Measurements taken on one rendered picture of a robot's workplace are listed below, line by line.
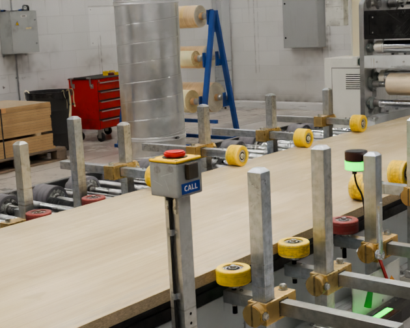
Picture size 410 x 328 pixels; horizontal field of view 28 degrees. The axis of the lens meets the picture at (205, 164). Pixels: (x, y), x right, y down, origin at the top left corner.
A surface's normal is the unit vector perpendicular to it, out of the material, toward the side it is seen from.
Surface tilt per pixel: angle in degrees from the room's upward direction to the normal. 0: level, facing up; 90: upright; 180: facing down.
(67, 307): 0
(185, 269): 90
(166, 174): 90
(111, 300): 0
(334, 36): 90
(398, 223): 90
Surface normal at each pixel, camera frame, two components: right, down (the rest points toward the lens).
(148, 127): -0.08, 0.18
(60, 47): 0.78, 0.07
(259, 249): -0.63, 0.17
